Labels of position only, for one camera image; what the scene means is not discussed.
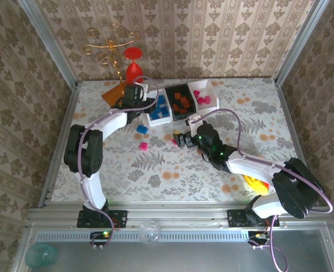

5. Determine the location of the black plastic bin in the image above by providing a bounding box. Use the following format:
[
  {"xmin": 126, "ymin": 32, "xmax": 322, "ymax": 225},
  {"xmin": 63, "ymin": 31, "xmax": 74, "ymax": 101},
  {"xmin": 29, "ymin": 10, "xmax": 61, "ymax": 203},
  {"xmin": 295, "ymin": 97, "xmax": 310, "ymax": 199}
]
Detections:
[{"xmin": 164, "ymin": 83, "xmax": 198, "ymax": 122}]

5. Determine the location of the floral tablecloth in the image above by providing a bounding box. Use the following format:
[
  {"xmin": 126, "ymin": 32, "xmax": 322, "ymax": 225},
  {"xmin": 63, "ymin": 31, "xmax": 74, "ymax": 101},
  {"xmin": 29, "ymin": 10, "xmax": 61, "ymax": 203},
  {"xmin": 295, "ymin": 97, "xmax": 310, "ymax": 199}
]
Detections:
[{"xmin": 52, "ymin": 78, "xmax": 311, "ymax": 203}]

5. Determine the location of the gold wire rack wooden base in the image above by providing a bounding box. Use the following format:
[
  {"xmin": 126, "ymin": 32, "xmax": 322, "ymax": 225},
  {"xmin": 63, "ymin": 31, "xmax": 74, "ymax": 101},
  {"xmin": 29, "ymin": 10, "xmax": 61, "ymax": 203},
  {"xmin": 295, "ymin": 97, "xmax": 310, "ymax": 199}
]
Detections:
[{"xmin": 81, "ymin": 23, "xmax": 141, "ymax": 108}]

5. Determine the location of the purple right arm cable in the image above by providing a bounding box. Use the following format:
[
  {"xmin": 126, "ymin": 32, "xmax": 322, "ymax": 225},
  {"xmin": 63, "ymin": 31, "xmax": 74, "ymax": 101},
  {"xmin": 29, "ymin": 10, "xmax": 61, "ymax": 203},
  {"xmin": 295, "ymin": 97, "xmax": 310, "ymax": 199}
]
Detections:
[{"xmin": 188, "ymin": 108, "xmax": 334, "ymax": 272}]

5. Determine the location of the small black controller board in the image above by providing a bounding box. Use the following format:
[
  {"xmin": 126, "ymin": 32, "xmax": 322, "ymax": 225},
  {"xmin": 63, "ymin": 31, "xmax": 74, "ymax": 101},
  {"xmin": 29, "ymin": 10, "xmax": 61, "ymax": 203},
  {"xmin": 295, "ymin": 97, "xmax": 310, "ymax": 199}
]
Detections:
[
  {"xmin": 247, "ymin": 231, "xmax": 270, "ymax": 247},
  {"xmin": 89, "ymin": 231, "xmax": 113, "ymax": 247}
]

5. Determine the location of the grey metal tray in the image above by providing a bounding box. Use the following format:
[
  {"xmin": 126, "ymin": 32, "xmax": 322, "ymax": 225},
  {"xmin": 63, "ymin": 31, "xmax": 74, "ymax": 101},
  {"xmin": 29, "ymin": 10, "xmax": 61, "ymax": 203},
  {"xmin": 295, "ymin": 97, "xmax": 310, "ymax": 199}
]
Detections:
[{"xmin": 12, "ymin": 223, "xmax": 334, "ymax": 272}]

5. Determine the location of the red wine glass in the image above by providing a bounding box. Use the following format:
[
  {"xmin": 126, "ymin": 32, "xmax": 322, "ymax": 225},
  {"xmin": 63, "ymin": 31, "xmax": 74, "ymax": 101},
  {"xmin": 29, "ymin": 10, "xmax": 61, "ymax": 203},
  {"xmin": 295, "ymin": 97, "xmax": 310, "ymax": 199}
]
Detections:
[{"xmin": 123, "ymin": 47, "xmax": 144, "ymax": 86}]

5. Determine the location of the aluminium table side rail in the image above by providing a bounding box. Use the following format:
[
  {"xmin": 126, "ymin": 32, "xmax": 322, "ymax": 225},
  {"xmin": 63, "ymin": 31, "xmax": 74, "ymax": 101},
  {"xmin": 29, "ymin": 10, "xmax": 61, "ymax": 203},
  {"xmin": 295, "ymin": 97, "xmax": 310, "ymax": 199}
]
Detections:
[
  {"xmin": 276, "ymin": 82, "xmax": 320, "ymax": 207},
  {"xmin": 38, "ymin": 83, "xmax": 81, "ymax": 207}
]

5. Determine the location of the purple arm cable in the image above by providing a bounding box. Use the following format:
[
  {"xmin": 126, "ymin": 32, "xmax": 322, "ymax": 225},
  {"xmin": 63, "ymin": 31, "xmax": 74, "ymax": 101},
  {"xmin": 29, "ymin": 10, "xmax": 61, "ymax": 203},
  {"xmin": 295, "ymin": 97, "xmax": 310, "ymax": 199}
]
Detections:
[
  {"xmin": 188, "ymin": 108, "xmax": 334, "ymax": 272},
  {"xmin": 78, "ymin": 75, "xmax": 160, "ymax": 250}
]

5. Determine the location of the white plastic bin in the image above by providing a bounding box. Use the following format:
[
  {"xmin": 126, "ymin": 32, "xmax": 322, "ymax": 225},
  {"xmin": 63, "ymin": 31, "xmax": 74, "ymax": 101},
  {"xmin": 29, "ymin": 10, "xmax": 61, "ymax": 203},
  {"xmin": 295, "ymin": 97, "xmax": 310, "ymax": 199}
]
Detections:
[
  {"xmin": 145, "ymin": 89, "xmax": 173, "ymax": 128},
  {"xmin": 187, "ymin": 79, "xmax": 220, "ymax": 110}
]

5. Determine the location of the aluminium front rail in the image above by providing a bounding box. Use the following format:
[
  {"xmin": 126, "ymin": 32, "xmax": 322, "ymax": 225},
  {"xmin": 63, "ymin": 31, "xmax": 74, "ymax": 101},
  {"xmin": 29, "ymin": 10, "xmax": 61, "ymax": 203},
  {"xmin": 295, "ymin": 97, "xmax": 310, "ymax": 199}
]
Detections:
[{"xmin": 27, "ymin": 201, "xmax": 334, "ymax": 229}]

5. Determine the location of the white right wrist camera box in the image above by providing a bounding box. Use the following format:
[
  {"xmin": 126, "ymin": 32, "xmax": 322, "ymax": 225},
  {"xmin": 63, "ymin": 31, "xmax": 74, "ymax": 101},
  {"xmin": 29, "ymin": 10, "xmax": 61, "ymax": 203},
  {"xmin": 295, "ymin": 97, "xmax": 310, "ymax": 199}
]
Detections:
[{"xmin": 185, "ymin": 114, "xmax": 201, "ymax": 128}]

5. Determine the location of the slotted metal strip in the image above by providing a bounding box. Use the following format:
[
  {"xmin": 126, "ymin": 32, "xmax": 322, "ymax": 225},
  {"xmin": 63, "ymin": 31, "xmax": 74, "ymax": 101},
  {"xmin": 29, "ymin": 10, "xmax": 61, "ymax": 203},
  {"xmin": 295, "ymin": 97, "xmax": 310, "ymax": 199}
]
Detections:
[{"xmin": 35, "ymin": 229, "xmax": 251, "ymax": 244}]

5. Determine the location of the clear drinking glass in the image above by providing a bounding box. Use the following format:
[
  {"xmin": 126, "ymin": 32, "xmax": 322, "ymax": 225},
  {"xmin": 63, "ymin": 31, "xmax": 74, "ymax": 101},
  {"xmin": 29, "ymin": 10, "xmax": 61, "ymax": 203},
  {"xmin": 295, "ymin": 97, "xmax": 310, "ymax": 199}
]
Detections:
[{"xmin": 137, "ymin": 219, "xmax": 162, "ymax": 245}]

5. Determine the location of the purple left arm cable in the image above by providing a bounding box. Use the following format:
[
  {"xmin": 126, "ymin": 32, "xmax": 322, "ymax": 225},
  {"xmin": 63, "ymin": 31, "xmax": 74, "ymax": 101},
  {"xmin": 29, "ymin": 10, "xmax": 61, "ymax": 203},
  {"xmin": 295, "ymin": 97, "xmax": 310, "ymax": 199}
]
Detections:
[{"xmin": 78, "ymin": 75, "xmax": 160, "ymax": 250}]

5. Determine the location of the aluminium frame post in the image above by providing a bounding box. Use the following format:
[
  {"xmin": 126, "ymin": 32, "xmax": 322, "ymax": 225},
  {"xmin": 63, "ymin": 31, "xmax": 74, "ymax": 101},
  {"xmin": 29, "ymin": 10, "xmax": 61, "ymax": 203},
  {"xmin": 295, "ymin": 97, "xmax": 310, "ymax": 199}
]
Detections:
[
  {"xmin": 274, "ymin": 0, "xmax": 332, "ymax": 87},
  {"xmin": 18, "ymin": 0, "xmax": 79, "ymax": 89}
]

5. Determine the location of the yellow plastic toy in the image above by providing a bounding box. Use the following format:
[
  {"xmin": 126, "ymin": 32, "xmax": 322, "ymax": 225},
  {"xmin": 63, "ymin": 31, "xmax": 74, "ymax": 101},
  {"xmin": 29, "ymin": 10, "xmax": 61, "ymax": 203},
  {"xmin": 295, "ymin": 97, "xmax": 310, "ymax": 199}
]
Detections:
[{"xmin": 242, "ymin": 175, "xmax": 270, "ymax": 197}]

